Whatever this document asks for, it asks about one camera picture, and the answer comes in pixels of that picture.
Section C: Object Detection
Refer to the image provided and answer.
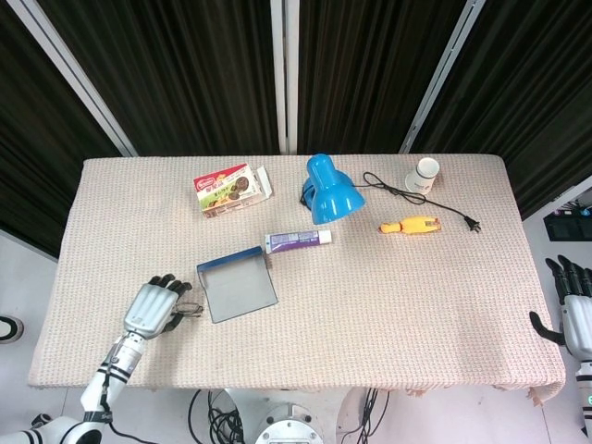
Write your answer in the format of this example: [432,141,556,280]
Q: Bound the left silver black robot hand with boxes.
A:
[122,274,193,341]

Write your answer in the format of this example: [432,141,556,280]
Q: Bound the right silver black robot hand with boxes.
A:
[528,254,592,360]

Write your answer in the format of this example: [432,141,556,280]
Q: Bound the wire-frame eyeglasses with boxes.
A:
[173,300,206,320]

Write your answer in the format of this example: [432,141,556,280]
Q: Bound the blue glasses case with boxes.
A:
[195,246,279,325]

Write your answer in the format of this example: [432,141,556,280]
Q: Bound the robot base with metal flange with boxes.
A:
[216,387,385,444]

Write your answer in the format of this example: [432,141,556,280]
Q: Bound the black plastic storage bin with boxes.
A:
[543,212,592,242]

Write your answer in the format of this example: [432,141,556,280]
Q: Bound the open cookie carton box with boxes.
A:
[192,162,273,219]

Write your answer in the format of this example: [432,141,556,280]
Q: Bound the beige cloth-covered table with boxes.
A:
[25,154,568,408]

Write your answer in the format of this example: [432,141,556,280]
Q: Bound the purple toothpaste tube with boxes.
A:
[264,228,333,254]

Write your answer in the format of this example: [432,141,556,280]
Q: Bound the yellow rubber chicken toy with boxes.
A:
[379,215,443,236]

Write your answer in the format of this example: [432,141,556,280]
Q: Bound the white paper cup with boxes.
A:
[404,156,440,194]

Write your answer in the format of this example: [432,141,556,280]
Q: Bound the blue desk lamp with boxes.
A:
[301,154,367,227]

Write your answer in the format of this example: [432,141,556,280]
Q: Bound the black pleated curtain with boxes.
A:
[0,0,592,260]

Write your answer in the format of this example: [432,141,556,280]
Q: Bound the black floor cable bundle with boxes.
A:
[187,388,246,444]
[344,388,389,436]

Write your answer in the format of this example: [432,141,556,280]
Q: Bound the black lamp power cable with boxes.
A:
[299,171,483,234]

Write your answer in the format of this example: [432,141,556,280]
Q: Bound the white slanted frame post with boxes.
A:
[400,0,487,154]
[8,0,139,157]

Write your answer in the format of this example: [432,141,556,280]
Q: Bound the white upright frame post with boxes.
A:
[270,0,301,155]

